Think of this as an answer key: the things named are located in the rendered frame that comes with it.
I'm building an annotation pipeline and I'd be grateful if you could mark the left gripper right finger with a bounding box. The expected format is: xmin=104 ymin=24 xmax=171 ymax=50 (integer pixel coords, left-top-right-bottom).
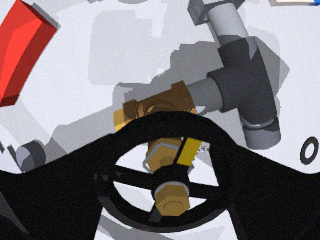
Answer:
xmin=209 ymin=144 xmax=320 ymax=240

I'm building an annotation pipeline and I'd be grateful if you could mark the red block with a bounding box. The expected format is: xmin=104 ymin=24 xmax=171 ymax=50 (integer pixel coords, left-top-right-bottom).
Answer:
xmin=0 ymin=0 xmax=57 ymax=107

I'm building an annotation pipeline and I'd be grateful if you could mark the small dark grey rubber o-ring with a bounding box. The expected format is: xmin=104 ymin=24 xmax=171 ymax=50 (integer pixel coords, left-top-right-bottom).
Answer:
xmin=300 ymin=137 xmax=319 ymax=165

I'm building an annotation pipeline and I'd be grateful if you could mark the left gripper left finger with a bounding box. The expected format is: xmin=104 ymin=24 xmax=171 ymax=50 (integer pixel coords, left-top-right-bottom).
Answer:
xmin=0 ymin=133 xmax=114 ymax=240

